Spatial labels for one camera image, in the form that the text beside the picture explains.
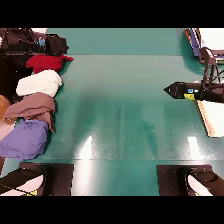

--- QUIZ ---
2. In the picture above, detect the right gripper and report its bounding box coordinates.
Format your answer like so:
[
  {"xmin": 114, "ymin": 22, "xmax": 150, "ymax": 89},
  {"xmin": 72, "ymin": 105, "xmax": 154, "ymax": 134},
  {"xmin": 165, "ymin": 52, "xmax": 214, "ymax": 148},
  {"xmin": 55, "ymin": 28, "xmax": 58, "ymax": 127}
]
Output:
[{"xmin": 171, "ymin": 81, "xmax": 204, "ymax": 102}]

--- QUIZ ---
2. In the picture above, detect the red garment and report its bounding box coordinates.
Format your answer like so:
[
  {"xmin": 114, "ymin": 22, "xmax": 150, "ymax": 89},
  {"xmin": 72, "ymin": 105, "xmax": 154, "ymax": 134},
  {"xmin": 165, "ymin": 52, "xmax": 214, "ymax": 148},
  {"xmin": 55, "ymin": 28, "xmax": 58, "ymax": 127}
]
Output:
[{"xmin": 25, "ymin": 54, "xmax": 75, "ymax": 75}]

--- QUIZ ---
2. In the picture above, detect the white garment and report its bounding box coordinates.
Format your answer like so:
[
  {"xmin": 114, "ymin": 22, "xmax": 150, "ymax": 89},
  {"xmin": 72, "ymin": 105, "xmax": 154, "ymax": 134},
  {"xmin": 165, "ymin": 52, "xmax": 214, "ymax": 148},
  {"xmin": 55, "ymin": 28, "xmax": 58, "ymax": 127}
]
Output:
[{"xmin": 15, "ymin": 69, "xmax": 64, "ymax": 99}]

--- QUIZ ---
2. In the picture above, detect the brown garment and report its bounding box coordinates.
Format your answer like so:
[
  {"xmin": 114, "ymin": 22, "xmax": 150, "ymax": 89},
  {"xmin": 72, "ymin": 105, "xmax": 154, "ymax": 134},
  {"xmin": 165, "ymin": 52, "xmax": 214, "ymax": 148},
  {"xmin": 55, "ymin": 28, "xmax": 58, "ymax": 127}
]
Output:
[{"xmin": 3, "ymin": 92, "xmax": 57, "ymax": 133}]

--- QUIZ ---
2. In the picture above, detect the purple garment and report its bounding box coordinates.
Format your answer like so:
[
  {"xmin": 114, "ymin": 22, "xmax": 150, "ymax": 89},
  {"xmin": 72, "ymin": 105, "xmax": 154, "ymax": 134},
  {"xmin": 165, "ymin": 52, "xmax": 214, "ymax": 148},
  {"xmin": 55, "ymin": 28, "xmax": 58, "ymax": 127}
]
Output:
[{"xmin": 0, "ymin": 118, "xmax": 51, "ymax": 161}]

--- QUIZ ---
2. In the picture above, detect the pink garment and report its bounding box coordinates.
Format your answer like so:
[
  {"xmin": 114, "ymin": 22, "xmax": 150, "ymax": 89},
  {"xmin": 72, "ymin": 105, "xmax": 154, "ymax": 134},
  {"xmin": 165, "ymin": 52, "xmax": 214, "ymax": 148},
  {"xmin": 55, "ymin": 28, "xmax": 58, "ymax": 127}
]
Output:
[{"xmin": 0, "ymin": 119, "xmax": 17, "ymax": 142}]

